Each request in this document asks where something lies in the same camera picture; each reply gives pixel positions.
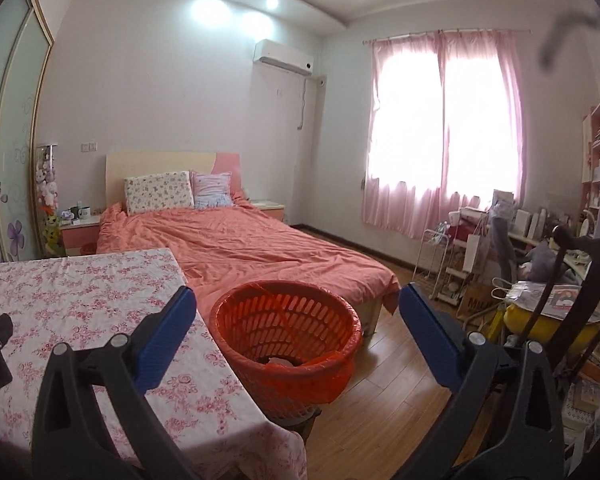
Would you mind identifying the white paper bag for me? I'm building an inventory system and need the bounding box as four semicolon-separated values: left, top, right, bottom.
464;232;488;276

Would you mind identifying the air conditioner hose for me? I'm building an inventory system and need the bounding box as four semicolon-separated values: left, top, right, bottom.
297;77;311;131

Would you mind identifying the pink white nightstand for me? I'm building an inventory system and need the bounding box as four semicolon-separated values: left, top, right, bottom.
60;215;103;256
252;200;287;223

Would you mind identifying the green yellow plush toy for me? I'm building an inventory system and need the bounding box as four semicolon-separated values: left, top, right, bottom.
42;212;66;256

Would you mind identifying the white wire rack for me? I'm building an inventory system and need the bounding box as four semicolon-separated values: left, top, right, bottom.
412;227;453;293

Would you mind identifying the floral print pillow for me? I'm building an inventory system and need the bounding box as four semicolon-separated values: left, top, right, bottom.
124;171;195;216

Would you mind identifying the white shelf trolley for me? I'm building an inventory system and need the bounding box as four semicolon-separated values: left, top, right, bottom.
442;237;488;306

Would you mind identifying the flower print wardrobe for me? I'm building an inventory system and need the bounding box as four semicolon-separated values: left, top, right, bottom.
0;0;56;263

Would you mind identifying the grey cloth bundle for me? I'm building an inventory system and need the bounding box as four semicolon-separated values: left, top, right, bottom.
520;247;563;283

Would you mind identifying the white air conditioner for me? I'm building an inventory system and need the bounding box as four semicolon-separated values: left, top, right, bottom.
252;39;315;77

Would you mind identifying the salmon pink duvet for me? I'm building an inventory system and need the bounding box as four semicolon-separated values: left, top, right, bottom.
96;200;401;318

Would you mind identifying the pile of boxes and books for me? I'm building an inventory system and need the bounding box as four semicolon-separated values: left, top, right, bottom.
555;345;600;461

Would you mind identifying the wooden bed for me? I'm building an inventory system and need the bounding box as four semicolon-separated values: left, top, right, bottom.
96;151;401;336

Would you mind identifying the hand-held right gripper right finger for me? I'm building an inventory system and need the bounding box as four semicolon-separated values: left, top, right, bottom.
399;282;566;480

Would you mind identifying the wooden stool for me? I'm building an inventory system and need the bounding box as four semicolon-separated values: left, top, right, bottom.
280;405;325;443

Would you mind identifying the orange plastic laundry basket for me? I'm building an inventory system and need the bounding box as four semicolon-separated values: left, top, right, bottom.
209;281;363;421

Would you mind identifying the pink sheer curtain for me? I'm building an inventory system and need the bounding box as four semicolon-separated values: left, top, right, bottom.
437;30;526;211
362;35;448;238

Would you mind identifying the grey office chair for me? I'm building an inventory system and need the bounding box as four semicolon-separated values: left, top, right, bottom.
487;205;518;281

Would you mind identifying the brown paper bag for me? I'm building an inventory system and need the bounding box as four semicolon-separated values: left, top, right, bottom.
455;285;501;318

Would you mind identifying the yellow cushion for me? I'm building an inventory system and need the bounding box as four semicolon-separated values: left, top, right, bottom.
502;302;600;341

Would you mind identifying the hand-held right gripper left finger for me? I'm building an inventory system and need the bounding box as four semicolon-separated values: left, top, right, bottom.
30;285;201;480

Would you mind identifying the pink striped pillow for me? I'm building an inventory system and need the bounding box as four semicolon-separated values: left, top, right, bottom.
190;171;235;210

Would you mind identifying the pink floral tablecloth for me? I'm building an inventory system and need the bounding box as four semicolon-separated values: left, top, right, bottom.
0;247;308;480

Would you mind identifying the printed shopping bag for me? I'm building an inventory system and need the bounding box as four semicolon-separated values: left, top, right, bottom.
492;277;600;318

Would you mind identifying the dark wooden chair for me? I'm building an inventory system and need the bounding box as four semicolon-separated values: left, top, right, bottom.
505;225;600;376

